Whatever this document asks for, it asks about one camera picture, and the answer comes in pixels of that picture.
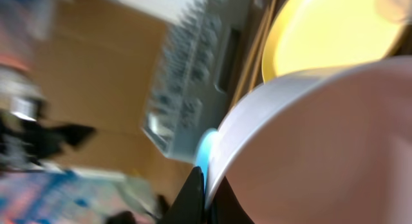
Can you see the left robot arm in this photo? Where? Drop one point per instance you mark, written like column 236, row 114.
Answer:
column 24, row 140

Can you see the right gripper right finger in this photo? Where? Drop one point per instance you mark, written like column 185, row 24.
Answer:
column 225, row 208

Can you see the right wooden chopstick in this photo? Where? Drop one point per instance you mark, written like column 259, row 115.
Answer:
column 259, row 55

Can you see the left wooden chopstick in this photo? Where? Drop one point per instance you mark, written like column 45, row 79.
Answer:
column 249, row 60

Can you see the wooden chopstick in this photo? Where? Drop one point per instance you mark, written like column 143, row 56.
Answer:
column 259, row 55
column 249, row 60

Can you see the yellow plate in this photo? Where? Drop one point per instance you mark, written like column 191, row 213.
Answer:
column 309, row 34

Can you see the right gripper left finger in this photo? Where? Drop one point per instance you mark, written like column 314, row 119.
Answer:
column 188, row 207

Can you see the grey dish rack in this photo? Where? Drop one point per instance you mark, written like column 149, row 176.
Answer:
column 189, row 89

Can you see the light blue bowl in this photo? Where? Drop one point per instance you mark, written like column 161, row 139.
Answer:
column 203, row 155

